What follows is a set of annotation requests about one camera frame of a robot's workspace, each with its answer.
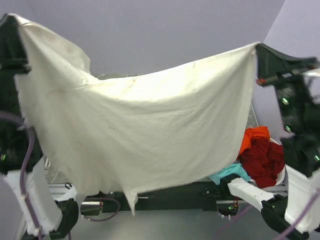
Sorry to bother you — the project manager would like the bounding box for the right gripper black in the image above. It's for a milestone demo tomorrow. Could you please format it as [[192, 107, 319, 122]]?
[[250, 40, 315, 126]]

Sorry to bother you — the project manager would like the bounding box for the cream white t shirt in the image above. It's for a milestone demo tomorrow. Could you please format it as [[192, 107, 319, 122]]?
[[15, 15, 256, 209]]

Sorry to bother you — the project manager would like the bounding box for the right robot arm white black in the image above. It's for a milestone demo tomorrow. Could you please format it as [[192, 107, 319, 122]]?
[[219, 43, 320, 240]]

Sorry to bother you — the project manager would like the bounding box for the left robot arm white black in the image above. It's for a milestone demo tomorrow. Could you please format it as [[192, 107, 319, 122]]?
[[0, 13, 79, 240]]

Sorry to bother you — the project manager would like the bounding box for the orange t shirt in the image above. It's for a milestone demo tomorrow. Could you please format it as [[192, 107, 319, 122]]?
[[238, 126, 270, 156]]

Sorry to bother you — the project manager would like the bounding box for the dark red t shirt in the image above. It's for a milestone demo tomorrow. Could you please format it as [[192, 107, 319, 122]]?
[[238, 137, 285, 189]]

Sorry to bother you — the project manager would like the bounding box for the white perforated laundry basket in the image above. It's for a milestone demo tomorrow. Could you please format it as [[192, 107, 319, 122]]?
[[270, 138, 286, 187]]

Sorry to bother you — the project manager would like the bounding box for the teal t shirt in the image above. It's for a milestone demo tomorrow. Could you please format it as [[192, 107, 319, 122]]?
[[208, 162, 251, 185]]

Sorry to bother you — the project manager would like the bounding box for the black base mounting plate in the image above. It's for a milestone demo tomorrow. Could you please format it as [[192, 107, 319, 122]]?
[[79, 182, 248, 216]]

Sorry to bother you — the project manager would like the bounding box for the aluminium frame rail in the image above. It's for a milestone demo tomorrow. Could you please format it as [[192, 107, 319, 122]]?
[[44, 158, 288, 199]]

